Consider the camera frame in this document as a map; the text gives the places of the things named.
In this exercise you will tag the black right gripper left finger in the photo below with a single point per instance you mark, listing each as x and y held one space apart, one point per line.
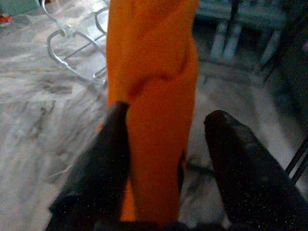
101 168

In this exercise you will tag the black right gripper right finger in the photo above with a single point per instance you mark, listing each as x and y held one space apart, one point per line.
247 183

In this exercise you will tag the orange shirt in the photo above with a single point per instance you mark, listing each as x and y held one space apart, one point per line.
154 72

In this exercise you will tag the small red toys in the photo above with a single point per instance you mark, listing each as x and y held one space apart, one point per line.
4 18

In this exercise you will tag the green plastic laundry basket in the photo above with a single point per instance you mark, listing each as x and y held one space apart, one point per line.
16 6

